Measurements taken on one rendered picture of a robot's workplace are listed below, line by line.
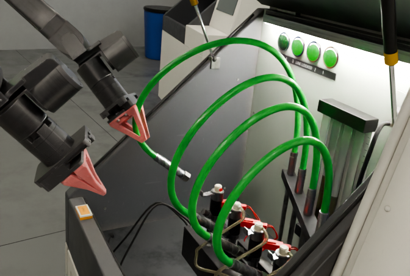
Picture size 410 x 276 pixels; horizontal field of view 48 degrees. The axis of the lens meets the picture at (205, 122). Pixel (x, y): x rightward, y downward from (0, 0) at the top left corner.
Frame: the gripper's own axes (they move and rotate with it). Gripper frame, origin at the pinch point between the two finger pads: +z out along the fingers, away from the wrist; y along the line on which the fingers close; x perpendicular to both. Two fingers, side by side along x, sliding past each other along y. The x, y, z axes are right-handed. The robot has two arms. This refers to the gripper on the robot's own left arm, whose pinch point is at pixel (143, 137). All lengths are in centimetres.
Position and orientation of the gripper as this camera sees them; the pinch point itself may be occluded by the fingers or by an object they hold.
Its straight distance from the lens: 99.5
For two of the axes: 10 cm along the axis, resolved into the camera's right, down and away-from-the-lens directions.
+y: 1.0, -1.3, 9.9
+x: -7.9, 5.9, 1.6
